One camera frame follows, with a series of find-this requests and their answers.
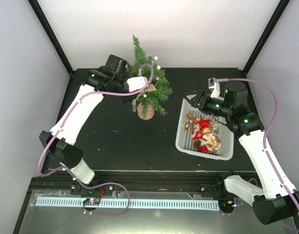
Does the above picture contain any string of white lights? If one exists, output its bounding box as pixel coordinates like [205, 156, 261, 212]
[131, 54, 162, 113]

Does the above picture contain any small green christmas tree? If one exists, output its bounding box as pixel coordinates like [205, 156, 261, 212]
[130, 35, 172, 120]

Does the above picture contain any brown paper bow ornament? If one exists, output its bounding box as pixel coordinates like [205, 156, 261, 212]
[137, 83, 156, 98]

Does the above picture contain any white plastic basket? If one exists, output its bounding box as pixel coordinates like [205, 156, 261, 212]
[175, 99, 234, 160]

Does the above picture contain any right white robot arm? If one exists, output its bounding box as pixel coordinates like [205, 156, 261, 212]
[184, 78, 299, 225]

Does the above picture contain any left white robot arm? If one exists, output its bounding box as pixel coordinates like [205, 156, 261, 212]
[37, 55, 148, 195]

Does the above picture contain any pile of christmas ornaments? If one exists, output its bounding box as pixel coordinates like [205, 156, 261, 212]
[185, 113, 221, 155]

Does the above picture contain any right circuit board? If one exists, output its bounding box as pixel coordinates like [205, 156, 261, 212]
[218, 200, 238, 207]

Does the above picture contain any circuit board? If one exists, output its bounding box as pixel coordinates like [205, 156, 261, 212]
[218, 200, 238, 207]
[83, 198, 101, 206]

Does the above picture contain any left circuit board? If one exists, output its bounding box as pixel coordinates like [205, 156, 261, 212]
[83, 198, 101, 206]

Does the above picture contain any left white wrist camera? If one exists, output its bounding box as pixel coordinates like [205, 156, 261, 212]
[126, 77, 148, 93]

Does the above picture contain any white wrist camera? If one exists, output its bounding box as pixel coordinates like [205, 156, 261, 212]
[208, 78, 220, 98]
[126, 77, 148, 93]

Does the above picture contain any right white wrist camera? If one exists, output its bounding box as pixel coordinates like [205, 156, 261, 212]
[208, 78, 220, 98]

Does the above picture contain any white slotted cable duct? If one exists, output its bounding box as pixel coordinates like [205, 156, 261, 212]
[35, 197, 219, 211]

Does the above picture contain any black aluminium rail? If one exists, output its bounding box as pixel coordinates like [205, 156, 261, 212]
[34, 170, 262, 195]

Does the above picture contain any right black frame post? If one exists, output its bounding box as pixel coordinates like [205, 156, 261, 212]
[243, 0, 290, 76]

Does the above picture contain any black frame post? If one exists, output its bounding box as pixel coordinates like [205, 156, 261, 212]
[243, 0, 290, 76]
[28, 0, 74, 74]

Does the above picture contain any left black frame post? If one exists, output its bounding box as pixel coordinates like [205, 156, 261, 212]
[28, 0, 74, 74]

